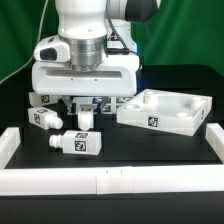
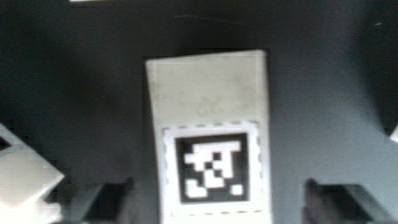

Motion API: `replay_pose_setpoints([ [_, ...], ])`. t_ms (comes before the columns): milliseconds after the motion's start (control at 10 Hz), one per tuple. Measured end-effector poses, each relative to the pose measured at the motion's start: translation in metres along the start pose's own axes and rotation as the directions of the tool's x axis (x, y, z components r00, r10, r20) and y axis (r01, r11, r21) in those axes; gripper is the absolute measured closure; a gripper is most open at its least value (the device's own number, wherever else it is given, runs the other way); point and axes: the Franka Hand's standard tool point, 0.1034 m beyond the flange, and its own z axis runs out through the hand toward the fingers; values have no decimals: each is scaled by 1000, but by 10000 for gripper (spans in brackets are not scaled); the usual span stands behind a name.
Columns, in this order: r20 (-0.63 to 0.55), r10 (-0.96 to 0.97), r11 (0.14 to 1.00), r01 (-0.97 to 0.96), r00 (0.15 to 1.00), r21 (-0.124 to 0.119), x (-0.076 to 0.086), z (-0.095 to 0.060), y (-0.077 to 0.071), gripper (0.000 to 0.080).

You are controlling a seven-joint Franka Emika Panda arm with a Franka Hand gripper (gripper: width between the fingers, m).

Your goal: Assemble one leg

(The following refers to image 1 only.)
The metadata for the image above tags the white cable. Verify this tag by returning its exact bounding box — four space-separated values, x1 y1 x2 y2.
0 0 50 85

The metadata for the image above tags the white AprilTag sheet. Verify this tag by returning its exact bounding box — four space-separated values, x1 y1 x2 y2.
72 97 130 114

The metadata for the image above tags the white U-shaped fence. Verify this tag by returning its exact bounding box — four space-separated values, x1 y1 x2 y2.
0 127 224 196

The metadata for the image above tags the white square tabletop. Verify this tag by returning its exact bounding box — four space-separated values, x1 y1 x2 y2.
117 89 212 136

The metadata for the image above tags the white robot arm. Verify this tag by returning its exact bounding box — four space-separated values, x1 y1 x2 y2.
32 0 161 104

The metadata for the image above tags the black cable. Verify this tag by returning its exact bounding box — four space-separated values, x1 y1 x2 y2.
105 0 138 56

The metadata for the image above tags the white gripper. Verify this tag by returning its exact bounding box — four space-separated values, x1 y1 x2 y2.
32 54 139 115

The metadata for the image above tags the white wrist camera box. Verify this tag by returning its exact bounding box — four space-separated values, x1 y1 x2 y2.
34 35 70 63

